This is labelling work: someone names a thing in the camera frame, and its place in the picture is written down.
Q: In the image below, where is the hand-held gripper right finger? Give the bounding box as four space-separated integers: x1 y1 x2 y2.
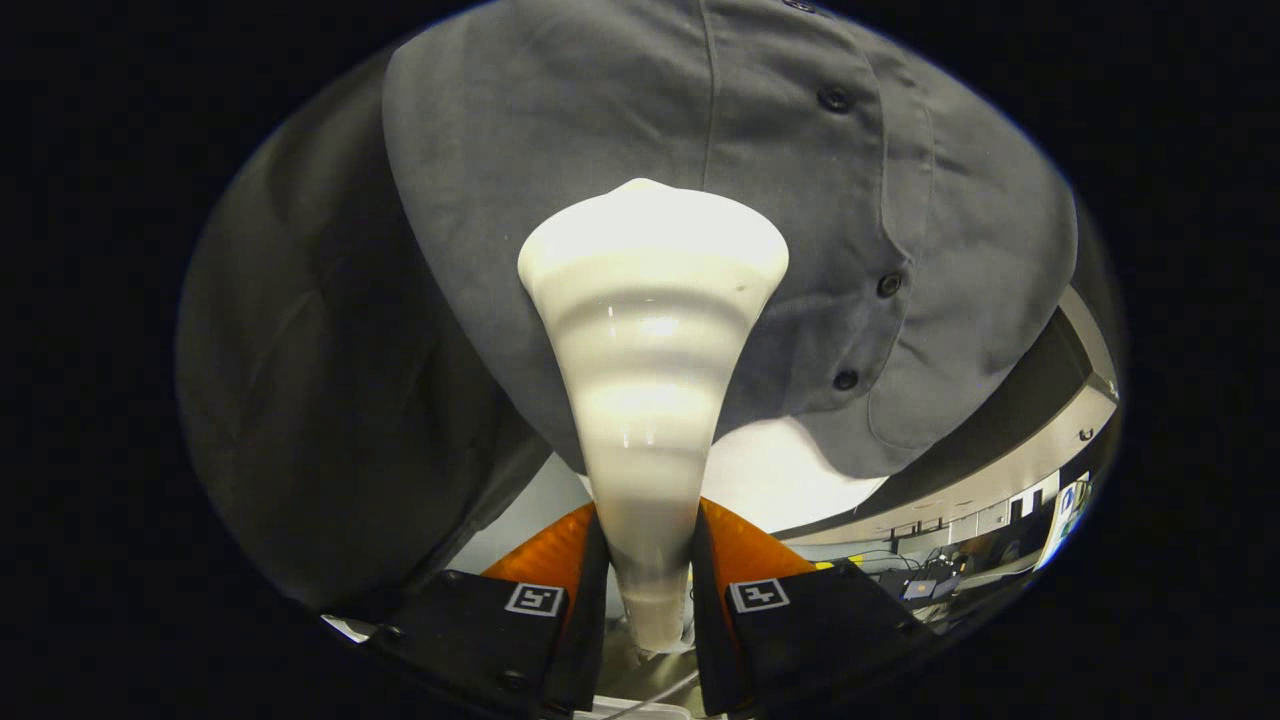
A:
692 497 939 718

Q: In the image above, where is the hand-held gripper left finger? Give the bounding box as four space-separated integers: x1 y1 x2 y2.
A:
365 503 609 716

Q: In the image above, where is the white garment steamer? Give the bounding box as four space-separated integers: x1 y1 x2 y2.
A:
517 178 791 656

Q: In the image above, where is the gray button shirt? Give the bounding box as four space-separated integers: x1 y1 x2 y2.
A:
380 0 1079 479

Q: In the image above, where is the white mannequin torso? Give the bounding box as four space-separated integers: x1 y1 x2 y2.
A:
445 415 891 577

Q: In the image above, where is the gray cabinet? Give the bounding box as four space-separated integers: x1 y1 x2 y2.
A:
775 285 1119 548

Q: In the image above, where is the white desk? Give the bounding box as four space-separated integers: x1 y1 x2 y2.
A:
1035 473 1097 571

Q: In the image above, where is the bundle of floor cables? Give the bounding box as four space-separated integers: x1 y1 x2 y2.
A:
828 545 1003 608

